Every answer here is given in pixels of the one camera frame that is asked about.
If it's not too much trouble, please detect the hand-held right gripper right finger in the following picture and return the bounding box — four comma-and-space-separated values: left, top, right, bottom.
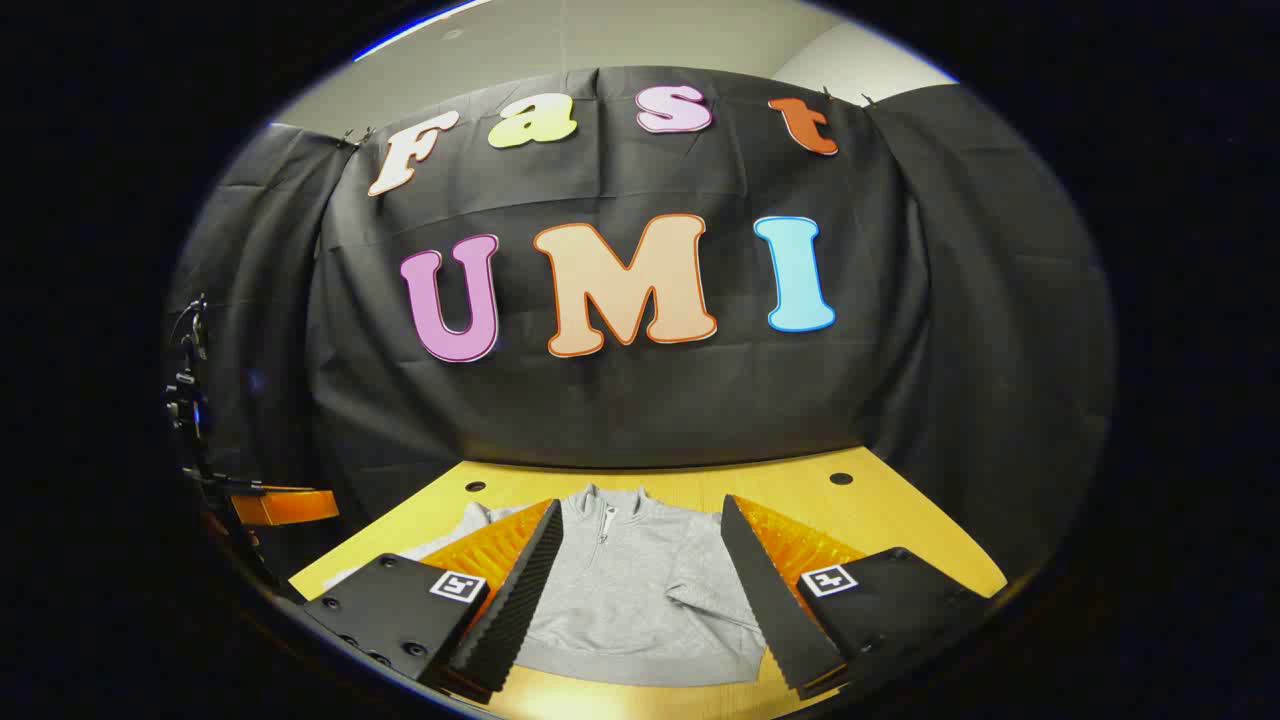
720, 494, 1001, 701

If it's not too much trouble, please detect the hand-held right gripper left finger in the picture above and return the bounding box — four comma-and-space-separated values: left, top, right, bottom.
300, 497, 566, 701

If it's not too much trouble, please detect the grey zip-neck sweatshirt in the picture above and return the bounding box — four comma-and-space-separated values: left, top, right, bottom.
325, 483, 771, 689

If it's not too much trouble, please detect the black backdrop cloth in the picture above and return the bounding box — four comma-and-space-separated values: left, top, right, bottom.
165, 65, 1116, 591

